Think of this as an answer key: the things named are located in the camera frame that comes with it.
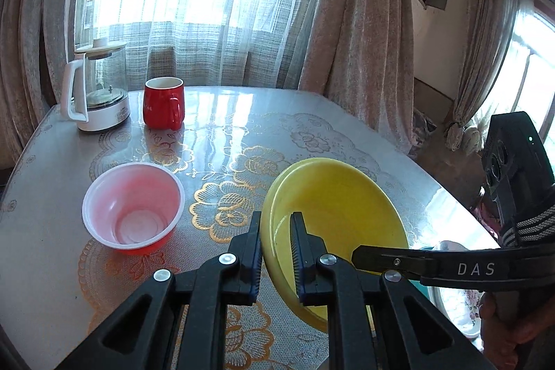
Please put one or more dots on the glass kettle with white base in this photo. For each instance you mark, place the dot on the glass kettle with white base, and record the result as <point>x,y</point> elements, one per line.
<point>104,116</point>

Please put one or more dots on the curved side window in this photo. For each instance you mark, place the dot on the curved side window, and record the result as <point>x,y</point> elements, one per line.
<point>537,66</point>

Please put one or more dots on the red mug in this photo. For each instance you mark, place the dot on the red mug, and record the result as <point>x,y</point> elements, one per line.
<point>158,110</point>

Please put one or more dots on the small white floral dish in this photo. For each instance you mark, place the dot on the small white floral dish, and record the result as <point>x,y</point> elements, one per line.
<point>459,303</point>

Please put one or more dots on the red plastic bowl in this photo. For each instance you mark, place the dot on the red plastic bowl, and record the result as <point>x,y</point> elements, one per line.
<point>130,201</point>

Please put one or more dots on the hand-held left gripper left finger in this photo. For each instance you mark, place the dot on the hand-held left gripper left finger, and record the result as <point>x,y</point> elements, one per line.
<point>256,261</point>

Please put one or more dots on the person's right hand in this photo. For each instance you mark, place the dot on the person's right hand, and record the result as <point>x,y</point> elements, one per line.
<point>540,326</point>

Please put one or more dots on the yellow bowl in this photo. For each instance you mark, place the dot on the yellow bowl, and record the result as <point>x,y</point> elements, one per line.
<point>338,205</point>

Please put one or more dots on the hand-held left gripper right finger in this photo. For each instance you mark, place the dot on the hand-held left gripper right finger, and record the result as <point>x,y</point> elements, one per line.
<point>298,266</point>

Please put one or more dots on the tied white sheer curtain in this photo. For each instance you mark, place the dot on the tied white sheer curtain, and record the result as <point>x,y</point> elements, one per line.
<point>475,138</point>

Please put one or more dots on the stuffed patterned bag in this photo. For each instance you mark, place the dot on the stuffed patterned bag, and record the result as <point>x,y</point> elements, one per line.
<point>422,133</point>

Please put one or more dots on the beige patterned curtain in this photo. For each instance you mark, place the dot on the beige patterned curtain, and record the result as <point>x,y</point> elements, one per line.
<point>364,49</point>
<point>485,49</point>
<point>30,49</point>

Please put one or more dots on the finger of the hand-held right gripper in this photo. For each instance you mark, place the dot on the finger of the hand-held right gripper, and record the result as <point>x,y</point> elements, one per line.
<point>390,259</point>

